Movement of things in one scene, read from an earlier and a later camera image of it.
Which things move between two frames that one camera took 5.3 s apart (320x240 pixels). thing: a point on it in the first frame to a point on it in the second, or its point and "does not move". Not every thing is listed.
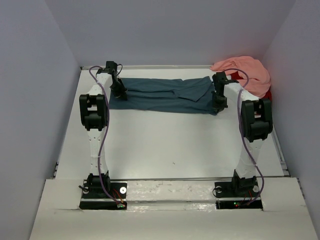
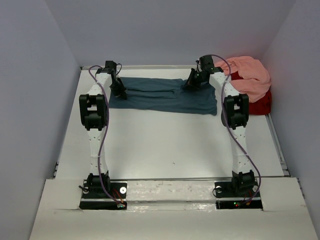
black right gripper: (218, 107) to (190, 81)
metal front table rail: (171, 178) does not move
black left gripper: (121, 92) does not move
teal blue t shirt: (193, 95) does not move
